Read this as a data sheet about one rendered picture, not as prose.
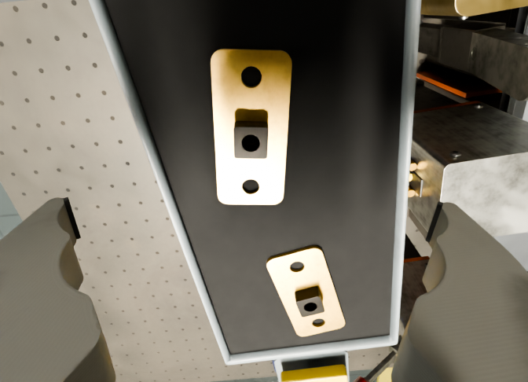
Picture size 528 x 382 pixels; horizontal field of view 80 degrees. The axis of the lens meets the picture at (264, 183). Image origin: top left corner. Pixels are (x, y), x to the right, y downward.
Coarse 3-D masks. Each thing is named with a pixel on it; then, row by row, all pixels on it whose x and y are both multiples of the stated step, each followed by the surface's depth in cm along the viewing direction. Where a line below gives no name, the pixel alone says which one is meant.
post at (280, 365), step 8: (336, 352) 30; (344, 352) 30; (280, 360) 30; (288, 360) 30; (296, 360) 30; (304, 360) 30; (312, 360) 30; (320, 360) 30; (328, 360) 30; (336, 360) 30; (344, 360) 30; (280, 368) 31; (288, 368) 31; (296, 368) 31; (304, 368) 31
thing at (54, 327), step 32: (32, 224) 9; (64, 224) 10; (0, 256) 8; (32, 256) 8; (64, 256) 8; (0, 288) 7; (32, 288) 7; (64, 288) 7; (0, 320) 6; (32, 320) 6; (64, 320) 6; (96, 320) 6; (0, 352) 6; (32, 352) 6; (64, 352) 6; (96, 352) 6
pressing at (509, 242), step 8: (520, 8) 29; (520, 16) 30; (520, 24) 30; (520, 32) 30; (504, 96) 33; (504, 104) 33; (512, 104) 32; (520, 104) 32; (512, 112) 33; (520, 112) 33; (504, 240) 42; (512, 240) 42; (520, 240) 42; (512, 248) 42; (520, 248) 42; (520, 256) 43
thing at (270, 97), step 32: (224, 64) 15; (256, 64) 15; (288, 64) 15; (224, 96) 16; (256, 96) 16; (288, 96) 16; (224, 128) 16; (256, 128) 15; (224, 160) 17; (256, 160) 17; (224, 192) 18; (256, 192) 18
